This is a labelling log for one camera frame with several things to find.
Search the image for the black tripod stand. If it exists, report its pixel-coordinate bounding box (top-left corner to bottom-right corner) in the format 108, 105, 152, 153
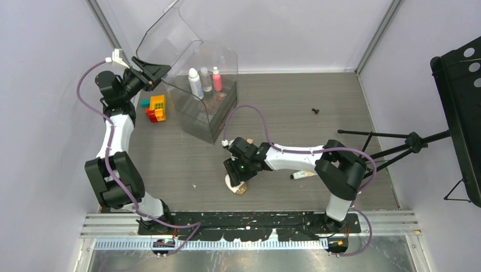
337, 129, 451, 171

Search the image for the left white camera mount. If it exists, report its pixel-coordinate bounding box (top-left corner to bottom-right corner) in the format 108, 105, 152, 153
104, 48, 131, 69

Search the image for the small printed cream tube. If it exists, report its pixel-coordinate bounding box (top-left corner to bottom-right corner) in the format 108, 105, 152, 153
290, 171, 317, 180

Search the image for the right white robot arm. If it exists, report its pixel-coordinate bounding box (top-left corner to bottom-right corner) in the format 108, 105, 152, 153
222, 137, 366, 233

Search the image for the white cylindrical bottle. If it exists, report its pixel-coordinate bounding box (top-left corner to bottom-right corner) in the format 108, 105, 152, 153
188, 68, 204, 100

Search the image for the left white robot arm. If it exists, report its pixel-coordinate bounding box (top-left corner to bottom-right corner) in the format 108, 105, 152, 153
78, 57, 174, 235

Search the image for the clear acrylic drawer organizer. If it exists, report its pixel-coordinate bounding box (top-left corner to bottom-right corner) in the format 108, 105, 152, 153
136, 1, 238, 144

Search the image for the white oval compact case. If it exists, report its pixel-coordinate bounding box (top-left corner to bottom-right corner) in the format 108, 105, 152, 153
225, 174, 248, 196

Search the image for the pink spray bottle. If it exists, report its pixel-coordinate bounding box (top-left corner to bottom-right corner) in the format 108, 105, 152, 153
213, 66, 222, 92

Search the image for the colourful toy block stack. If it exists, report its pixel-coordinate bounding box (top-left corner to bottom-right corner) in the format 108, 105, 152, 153
141, 95, 166, 123

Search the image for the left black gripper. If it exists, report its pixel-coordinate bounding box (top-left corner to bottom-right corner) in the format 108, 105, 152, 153
120, 58, 170, 101

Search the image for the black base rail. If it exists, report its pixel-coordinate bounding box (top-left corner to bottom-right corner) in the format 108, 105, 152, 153
137, 211, 361, 242

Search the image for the black perforated panel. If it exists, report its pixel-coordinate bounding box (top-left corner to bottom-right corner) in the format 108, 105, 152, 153
430, 37, 480, 207

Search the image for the clear small bottle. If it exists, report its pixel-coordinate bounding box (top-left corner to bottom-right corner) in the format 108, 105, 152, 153
199, 67, 213, 92

